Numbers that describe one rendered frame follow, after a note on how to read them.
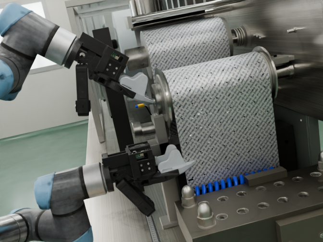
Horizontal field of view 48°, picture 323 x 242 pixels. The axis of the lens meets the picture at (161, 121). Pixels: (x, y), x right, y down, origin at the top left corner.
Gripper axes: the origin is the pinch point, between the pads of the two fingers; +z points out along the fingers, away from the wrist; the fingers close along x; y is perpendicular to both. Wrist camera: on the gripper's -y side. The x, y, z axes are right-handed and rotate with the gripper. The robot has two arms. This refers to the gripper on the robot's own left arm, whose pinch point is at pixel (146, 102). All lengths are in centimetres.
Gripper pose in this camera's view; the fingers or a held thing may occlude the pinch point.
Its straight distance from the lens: 84.9
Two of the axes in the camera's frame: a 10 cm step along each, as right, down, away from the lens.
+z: 8.6, 4.4, 2.6
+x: -1.7, -2.3, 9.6
